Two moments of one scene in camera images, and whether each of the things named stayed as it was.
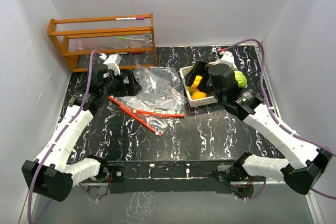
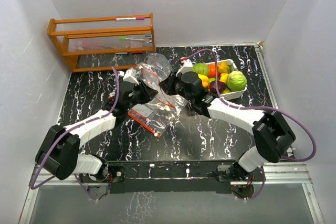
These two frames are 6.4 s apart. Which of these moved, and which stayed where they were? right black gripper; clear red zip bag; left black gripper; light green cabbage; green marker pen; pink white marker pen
Moved: right black gripper; left black gripper; clear red zip bag
Stayed: green marker pen; light green cabbage; pink white marker pen
